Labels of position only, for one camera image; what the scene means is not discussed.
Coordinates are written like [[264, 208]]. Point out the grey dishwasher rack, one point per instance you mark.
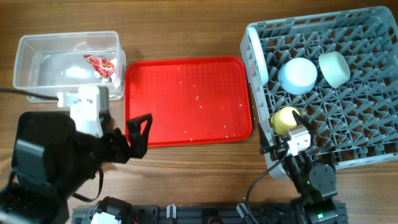
[[356, 123]]

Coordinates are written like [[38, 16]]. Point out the light blue plate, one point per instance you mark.
[[258, 55]]

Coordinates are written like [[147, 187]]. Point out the light blue bowl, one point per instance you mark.
[[298, 76]]

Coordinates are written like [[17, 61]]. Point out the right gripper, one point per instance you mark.
[[277, 150]]

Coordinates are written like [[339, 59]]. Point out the black plastic tray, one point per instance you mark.
[[24, 132]]

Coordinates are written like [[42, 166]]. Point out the clear plastic bin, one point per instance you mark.
[[50, 63]]

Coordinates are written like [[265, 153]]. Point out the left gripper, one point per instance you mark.
[[121, 151]]

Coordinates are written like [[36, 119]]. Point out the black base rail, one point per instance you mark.
[[112, 210]]

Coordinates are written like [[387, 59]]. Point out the red snack wrapper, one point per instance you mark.
[[103, 68]]

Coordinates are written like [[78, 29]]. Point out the red serving tray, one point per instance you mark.
[[191, 100]]

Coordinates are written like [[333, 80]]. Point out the mint green bowl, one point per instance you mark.
[[334, 68]]

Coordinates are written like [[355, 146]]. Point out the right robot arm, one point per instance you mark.
[[315, 181]]

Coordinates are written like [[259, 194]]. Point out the yellow cup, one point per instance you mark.
[[283, 120]]

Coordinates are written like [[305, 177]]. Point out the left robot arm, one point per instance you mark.
[[51, 160]]

